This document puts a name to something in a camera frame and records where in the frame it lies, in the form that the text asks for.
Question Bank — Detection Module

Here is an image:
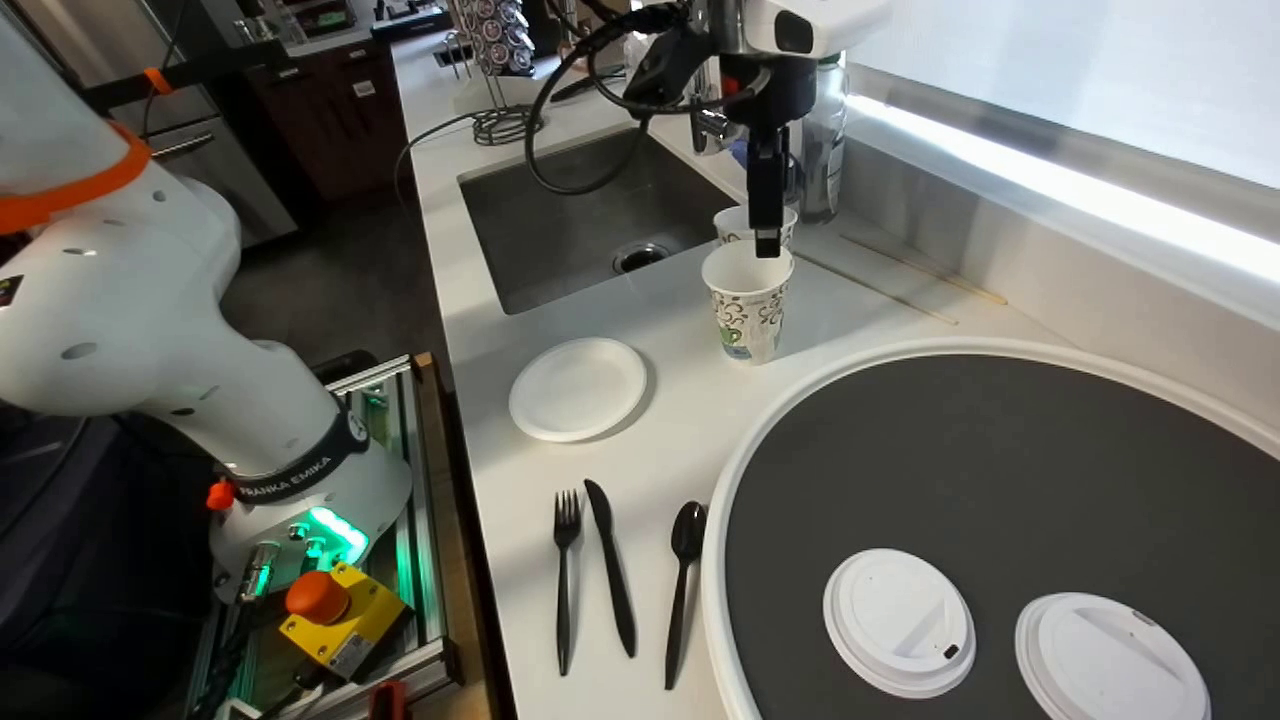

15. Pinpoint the window with metal sill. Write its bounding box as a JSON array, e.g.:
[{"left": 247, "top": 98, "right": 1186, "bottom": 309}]
[{"left": 837, "top": 0, "right": 1280, "bottom": 341}]

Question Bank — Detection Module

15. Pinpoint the wire rack of cups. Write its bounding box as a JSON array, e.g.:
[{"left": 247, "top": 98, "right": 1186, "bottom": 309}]
[{"left": 444, "top": 0, "right": 553, "bottom": 152}]

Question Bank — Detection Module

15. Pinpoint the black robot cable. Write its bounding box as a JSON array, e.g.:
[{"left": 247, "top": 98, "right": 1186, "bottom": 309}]
[{"left": 520, "top": 0, "right": 728, "bottom": 200}]

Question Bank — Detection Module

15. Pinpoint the white round plate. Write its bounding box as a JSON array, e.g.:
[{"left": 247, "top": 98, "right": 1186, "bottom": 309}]
[{"left": 506, "top": 331, "right": 657, "bottom": 447}]

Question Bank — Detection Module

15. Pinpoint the black plastic fork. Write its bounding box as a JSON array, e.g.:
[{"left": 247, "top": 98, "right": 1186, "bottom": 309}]
[{"left": 550, "top": 483, "right": 590, "bottom": 679}]

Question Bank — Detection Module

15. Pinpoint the brown wooden cabinet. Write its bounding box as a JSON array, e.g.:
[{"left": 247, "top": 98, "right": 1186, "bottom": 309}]
[{"left": 244, "top": 37, "right": 411, "bottom": 209}]

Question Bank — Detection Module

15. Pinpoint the black plastic spoon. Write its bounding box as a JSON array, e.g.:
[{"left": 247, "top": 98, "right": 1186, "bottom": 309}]
[{"left": 661, "top": 498, "right": 713, "bottom": 697}]

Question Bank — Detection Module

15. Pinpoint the black plastic knife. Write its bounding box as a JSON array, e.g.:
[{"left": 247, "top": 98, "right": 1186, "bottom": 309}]
[{"left": 580, "top": 476, "right": 643, "bottom": 664}]

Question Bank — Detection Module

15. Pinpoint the round black white-rimmed tray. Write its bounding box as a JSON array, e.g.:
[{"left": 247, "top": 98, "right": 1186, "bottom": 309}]
[{"left": 700, "top": 331, "right": 1280, "bottom": 720}]

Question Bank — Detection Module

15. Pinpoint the yellow box red stop button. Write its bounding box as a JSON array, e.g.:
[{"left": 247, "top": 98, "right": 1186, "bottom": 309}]
[{"left": 273, "top": 563, "right": 407, "bottom": 685}]

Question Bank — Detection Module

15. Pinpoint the steel sink basin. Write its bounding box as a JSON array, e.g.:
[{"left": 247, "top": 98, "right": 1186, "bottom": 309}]
[{"left": 455, "top": 126, "right": 743, "bottom": 319}]

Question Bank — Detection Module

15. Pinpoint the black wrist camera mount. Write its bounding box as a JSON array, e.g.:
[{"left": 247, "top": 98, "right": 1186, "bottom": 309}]
[{"left": 620, "top": 19, "right": 731, "bottom": 113}]

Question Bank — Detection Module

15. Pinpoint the white coffee cup lid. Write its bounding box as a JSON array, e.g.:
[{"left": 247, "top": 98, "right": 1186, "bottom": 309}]
[
  {"left": 821, "top": 544, "right": 984, "bottom": 710},
  {"left": 1014, "top": 588, "right": 1221, "bottom": 720}
]

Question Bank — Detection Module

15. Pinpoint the metal faucet with blue part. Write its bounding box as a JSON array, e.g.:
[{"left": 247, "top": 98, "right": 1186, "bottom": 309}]
[{"left": 688, "top": 100, "right": 739, "bottom": 161}]

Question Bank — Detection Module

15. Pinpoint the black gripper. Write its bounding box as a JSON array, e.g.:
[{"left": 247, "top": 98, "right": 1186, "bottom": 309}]
[{"left": 717, "top": 49, "right": 826, "bottom": 260}]

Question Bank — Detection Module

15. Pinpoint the grey metal cabinet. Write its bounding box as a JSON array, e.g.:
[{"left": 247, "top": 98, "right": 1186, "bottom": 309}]
[{"left": 94, "top": 78, "right": 304, "bottom": 251}]

